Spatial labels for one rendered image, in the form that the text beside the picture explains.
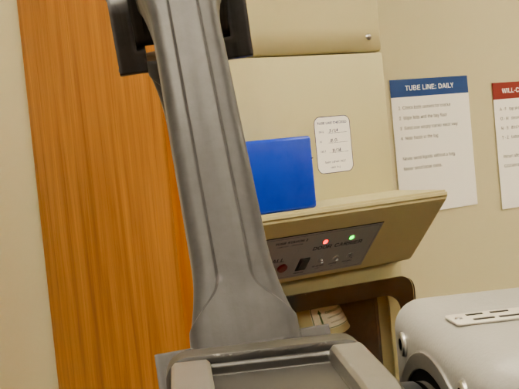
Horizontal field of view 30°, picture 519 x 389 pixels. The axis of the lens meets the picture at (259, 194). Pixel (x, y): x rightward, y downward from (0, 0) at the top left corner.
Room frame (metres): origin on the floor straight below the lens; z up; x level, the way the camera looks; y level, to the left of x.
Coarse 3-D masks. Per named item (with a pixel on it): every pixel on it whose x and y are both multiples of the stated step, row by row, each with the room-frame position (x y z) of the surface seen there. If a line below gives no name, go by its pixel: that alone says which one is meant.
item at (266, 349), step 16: (320, 336) 0.42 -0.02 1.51; (336, 336) 0.41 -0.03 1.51; (192, 352) 0.41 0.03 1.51; (208, 352) 0.41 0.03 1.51; (224, 352) 0.40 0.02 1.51; (240, 352) 0.40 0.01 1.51; (256, 352) 0.40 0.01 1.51; (272, 352) 0.40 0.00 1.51; (288, 352) 0.40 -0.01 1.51; (304, 352) 0.40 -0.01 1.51
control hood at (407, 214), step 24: (384, 192) 1.37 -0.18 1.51; (408, 192) 1.32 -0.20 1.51; (432, 192) 1.30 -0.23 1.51; (264, 216) 1.16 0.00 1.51; (288, 216) 1.17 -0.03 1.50; (312, 216) 1.19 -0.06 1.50; (336, 216) 1.21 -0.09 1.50; (360, 216) 1.24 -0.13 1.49; (384, 216) 1.27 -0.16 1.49; (408, 216) 1.29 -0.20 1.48; (432, 216) 1.32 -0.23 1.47; (384, 240) 1.31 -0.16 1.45; (408, 240) 1.34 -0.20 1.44
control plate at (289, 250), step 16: (368, 224) 1.26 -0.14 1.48; (272, 240) 1.19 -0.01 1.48; (288, 240) 1.20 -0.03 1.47; (304, 240) 1.22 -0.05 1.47; (320, 240) 1.24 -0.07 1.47; (336, 240) 1.25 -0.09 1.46; (352, 240) 1.27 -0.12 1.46; (368, 240) 1.29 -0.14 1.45; (272, 256) 1.21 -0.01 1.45; (288, 256) 1.23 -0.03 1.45; (304, 256) 1.25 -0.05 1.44; (320, 256) 1.26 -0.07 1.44; (288, 272) 1.26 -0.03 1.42; (304, 272) 1.28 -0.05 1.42
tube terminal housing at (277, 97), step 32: (256, 64) 1.30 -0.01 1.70; (288, 64) 1.32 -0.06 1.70; (320, 64) 1.35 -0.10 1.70; (352, 64) 1.38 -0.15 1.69; (256, 96) 1.29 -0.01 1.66; (288, 96) 1.32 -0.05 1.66; (320, 96) 1.35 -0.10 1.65; (352, 96) 1.37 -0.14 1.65; (384, 96) 1.40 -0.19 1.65; (256, 128) 1.29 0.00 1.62; (288, 128) 1.32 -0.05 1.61; (352, 128) 1.37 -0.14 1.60; (384, 128) 1.40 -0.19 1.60; (384, 160) 1.40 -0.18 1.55; (320, 192) 1.34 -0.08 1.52; (352, 192) 1.37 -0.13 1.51; (288, 288) 1.30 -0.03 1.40; (320, 288) 1.33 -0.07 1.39
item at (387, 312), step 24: (336, 288) 1.31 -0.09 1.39; (360, 288) 1.33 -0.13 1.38; (384, 288) 1.35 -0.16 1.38; (408, 288) 1.36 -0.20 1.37; (312, 312) 1.29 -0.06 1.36; (336, 312) 1.31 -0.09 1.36; (360, 312) 1.33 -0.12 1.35; (384, 312) 1.34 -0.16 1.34; (360, 336) 1.33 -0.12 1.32; (384, 336) 1.34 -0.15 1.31; (384, 360) 1.34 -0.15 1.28
